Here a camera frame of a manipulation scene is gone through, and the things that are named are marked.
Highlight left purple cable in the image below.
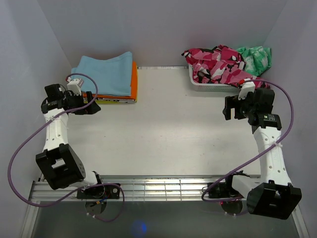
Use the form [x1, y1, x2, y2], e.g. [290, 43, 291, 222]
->
[7, 72, 124, 223]

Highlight purple cable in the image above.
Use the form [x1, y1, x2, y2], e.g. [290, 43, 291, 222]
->
[201, 76, 295, 217]
[7, 72, 124, 223]

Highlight orange folded trousers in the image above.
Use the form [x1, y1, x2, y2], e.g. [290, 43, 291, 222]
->
[77, 60, 138, 99]

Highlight aluminium frame rail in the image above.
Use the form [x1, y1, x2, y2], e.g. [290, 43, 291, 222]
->
[19, 175, 310, 238]

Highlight green tie-dye trousers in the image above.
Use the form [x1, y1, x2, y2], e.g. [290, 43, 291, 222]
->
[236, 46, 271, 76]

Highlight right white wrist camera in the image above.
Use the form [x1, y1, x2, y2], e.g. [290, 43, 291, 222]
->
[238, 78, 255, 100]

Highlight pink camouflage trousers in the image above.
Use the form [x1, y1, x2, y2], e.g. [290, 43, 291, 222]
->
[182, 45, 268, 87]

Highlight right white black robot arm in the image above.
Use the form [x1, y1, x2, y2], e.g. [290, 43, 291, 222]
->
[223, 88, 302, 220]

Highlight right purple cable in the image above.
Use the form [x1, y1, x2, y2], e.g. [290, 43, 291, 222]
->
[201, 76, 295, 217]

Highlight yellow patterned folded trousers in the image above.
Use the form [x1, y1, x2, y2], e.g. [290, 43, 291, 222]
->
[95, 97, 137, 104]

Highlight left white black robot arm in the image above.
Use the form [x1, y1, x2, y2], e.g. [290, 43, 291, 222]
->
[36, 79, 105, 198]

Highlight light blue folded trousers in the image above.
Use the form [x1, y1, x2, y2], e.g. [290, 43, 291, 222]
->
[71, 52, 133, 96]

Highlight white plastic basket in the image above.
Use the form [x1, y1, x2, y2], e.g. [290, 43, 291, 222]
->
[188, 66, 240, 93]

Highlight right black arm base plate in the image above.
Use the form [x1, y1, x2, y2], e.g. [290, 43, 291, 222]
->
[208, 182, 242, 199]

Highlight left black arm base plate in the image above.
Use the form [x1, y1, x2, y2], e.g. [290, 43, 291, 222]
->
[76, 183, 121, 200]

